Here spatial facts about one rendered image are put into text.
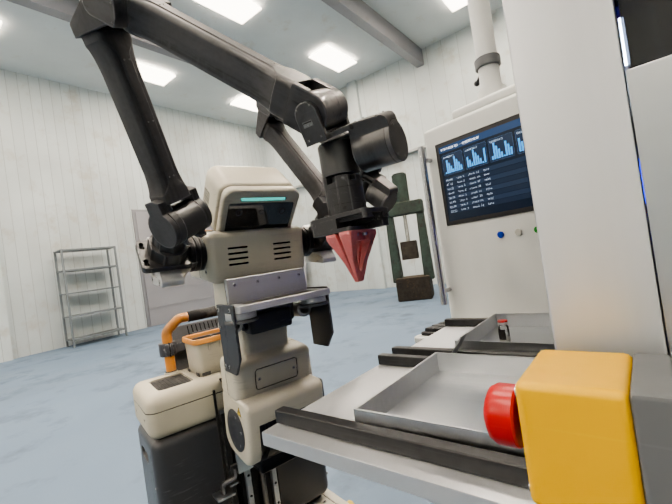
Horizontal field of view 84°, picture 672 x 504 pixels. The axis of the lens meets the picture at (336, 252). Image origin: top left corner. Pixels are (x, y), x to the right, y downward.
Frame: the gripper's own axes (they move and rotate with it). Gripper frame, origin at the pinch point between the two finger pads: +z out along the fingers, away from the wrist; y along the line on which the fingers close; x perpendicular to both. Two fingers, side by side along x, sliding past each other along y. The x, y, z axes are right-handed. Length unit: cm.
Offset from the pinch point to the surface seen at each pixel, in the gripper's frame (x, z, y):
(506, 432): -20.5, 9.6, 24.5
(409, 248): 653, 0, -342
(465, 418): 2.5, 20.5, 11.5
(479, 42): 95, -69, -2
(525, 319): 53, 19, 8
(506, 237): 89, -1, -3
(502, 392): -19.3, 7.5, 24.3
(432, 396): 7.8, 20.4, 4.3
